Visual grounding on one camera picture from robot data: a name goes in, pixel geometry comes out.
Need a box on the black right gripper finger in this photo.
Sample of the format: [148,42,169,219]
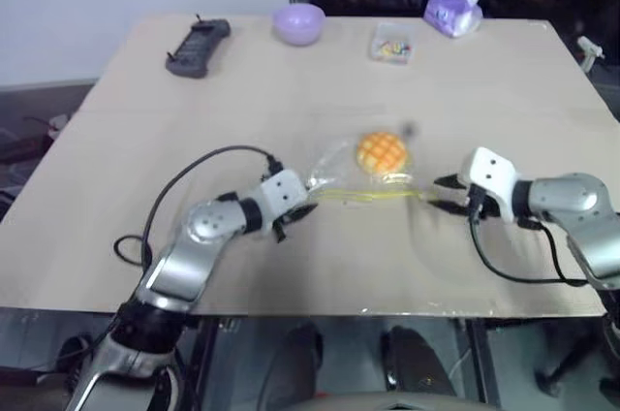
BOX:
[426,201,467,215]
[433,172,469,189]

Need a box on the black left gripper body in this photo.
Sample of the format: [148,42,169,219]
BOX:
[272,209,304,242]

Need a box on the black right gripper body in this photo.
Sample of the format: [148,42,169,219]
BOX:
[464,187,503,223]

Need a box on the clear yellow-zip plastic bag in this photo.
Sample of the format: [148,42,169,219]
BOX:
[305,132,437,204]

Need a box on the round orange checkered bread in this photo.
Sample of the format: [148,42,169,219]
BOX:
[356,131,408,174]

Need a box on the clear box of coloured bits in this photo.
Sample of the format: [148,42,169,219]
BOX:
[371,22,418,65]

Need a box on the black table leg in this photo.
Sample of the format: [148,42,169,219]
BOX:
[467,318,500,407]
[191,318,219,407]

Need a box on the dark rounded shape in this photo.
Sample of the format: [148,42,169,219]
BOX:
[380,326,437,397]

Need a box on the purple tissue pack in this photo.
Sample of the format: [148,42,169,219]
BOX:
[423,0,485,39]

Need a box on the black floor stand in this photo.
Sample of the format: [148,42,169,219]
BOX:
[532,347,602,393]

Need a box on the purple plastic bowl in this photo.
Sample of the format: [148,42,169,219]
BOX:
[271,3,326,47]

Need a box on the white gun-shaped tool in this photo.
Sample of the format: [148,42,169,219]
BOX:
[575,36,606,74]

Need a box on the black and white sneaker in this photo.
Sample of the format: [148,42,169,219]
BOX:
[154,362,188,411]

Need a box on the grey rounded torso cover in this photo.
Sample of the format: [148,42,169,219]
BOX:
[309,391,437,411]

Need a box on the dark grey handheld controller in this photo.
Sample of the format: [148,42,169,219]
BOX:
[164,13,233,79]

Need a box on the dark floor clutter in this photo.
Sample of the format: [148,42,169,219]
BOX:
[0,112,74,165]

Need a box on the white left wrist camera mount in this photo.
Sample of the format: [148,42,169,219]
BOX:
[259,168,310,240]

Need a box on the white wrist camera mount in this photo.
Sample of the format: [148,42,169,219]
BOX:
[458,146,520,226]
[259,168,310,240]

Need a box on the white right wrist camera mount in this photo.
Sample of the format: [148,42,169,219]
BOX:
[458,146,520,226]

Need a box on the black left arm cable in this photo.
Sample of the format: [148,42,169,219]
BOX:
[113,143,285,269]

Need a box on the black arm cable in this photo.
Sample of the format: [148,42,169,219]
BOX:
[113,143,285,269]
[467,216,602,289]

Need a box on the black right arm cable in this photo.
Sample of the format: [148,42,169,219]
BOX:
[467,216,602,289]

